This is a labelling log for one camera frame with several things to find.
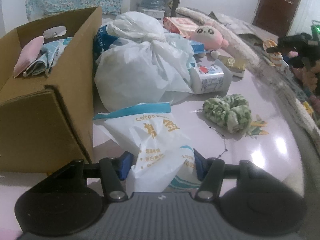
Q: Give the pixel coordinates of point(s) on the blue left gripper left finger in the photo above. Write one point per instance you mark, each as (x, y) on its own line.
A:
(125, 161)

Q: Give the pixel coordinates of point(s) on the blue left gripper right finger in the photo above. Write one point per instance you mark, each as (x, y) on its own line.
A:
(202, 165)

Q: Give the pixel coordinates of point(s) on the orange white striped sock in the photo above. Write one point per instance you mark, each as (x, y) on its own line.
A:
(276, 57)

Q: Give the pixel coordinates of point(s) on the white cotton pad bag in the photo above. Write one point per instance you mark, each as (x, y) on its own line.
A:
(164, 156)

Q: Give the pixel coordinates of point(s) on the pink glitter sponge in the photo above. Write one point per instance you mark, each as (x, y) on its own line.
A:
(28, 55)

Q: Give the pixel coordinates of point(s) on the grey star-patterned blanket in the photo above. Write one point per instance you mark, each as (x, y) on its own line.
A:
(293, 77)

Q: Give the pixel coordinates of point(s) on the brown wooden door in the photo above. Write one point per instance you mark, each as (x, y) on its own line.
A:
(275, 16)

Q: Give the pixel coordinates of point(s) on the green patterned scrunchie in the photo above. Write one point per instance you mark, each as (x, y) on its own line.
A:
(231, 112)

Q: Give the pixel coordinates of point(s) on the plaid pink pillow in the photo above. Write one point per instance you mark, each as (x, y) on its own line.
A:
(241, 27)

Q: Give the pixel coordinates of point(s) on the gold foil packet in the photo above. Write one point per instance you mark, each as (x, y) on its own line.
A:
(235, 65)

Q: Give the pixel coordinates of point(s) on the white strawberry tissue pack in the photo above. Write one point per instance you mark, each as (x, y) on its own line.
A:
(206, 79)

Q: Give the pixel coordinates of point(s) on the pink panda plush toy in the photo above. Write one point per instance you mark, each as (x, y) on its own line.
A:
(211, 38)

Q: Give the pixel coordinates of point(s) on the brown cardboard box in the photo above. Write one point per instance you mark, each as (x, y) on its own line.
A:
(46, 121)

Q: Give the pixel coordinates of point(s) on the white knotted plastic bag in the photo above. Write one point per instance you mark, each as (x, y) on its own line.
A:
(138, 61)

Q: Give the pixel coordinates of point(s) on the blue tissue box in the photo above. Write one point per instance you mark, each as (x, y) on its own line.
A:
(198, 47)

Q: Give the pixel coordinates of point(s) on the pink wet wipes pack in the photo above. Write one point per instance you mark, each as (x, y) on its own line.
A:
(180, 25)

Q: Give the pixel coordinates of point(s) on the white water dispenser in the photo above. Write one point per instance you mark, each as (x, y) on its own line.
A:
(157, 14)

